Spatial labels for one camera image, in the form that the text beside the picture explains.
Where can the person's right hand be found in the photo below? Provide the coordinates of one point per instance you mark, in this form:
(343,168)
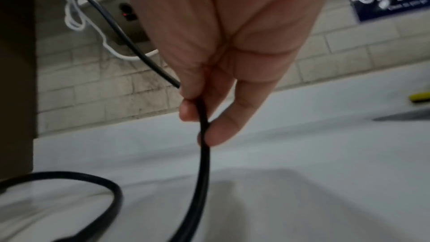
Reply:
(235,23)

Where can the yellow sponge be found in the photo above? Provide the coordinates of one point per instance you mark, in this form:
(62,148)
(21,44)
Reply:
(420,97)

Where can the steel wall hand dryer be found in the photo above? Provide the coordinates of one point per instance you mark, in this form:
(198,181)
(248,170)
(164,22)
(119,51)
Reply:
(111,9)

